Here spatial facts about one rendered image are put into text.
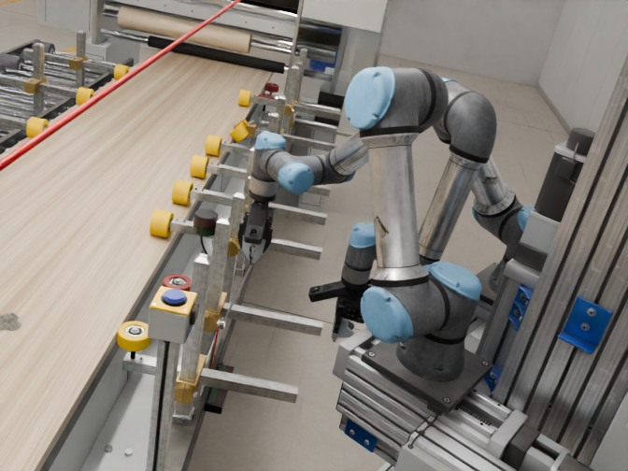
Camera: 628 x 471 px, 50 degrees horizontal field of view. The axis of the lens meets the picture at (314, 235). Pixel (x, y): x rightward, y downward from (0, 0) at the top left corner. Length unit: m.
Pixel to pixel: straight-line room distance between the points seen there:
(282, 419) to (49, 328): 1.38
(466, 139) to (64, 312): 1.04
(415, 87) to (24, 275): 1.12
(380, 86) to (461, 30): 9.23
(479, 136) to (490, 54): 9.01
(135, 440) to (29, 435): 0.44
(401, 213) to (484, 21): 9.25
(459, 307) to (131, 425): 0.91
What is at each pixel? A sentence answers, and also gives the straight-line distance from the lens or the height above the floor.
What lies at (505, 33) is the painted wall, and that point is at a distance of 10.54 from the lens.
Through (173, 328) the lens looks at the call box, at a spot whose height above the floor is 1.18.
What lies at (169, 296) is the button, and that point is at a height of 1.23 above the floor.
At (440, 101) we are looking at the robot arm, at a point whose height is 1.59.
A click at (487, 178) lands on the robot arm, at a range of 1.81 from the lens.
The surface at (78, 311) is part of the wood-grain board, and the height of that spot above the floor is 0.90.
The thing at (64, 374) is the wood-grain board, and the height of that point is 0.90.
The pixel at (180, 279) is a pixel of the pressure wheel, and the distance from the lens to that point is 1.88.
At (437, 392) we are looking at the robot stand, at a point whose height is 1.04.
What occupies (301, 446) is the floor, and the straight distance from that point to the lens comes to 2.75.
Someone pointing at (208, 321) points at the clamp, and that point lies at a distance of 1.81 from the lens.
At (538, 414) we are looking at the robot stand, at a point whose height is 0.97.
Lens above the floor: 1.90
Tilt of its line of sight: 26 degrees down
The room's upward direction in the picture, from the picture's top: 12 degrees clockwise
